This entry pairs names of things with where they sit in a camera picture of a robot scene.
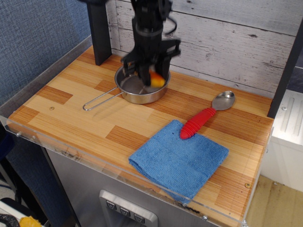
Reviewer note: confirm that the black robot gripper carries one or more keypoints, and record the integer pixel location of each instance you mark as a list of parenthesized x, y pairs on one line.
[(150, 51)]

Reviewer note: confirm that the small steel saucepan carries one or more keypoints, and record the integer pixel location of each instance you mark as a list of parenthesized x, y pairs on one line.
[(131, 91)]

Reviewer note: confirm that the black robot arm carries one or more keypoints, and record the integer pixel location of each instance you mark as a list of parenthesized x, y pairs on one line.
[(149, 16)]

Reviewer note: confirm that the blue folded cloth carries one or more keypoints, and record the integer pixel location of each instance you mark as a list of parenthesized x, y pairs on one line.
[(182, 167)]

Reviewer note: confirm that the steel button control panel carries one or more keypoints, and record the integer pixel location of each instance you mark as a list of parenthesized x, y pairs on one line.
[(121, 213)]

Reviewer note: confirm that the clear acrylic front guard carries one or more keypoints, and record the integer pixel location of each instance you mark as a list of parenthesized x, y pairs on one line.
[(85, 175)]

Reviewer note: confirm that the white ridged side unit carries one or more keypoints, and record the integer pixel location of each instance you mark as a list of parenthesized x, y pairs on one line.
[(283, 159)]

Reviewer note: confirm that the yellow object bottom left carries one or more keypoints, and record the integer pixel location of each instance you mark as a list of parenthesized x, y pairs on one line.
[(29, 222)]

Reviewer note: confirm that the red handled metal spoon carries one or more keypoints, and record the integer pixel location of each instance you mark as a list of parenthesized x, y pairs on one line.
[(222, 101)]

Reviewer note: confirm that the dark left vertical post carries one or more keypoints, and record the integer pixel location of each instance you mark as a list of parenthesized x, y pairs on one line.
[(99, 28)]

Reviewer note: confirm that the dark vertical post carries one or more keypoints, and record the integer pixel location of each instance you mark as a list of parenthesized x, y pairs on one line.
[(99, 28), (286, 76)]

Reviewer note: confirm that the dark right vertical post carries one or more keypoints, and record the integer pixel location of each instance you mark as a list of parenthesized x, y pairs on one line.
[(286, 76)]

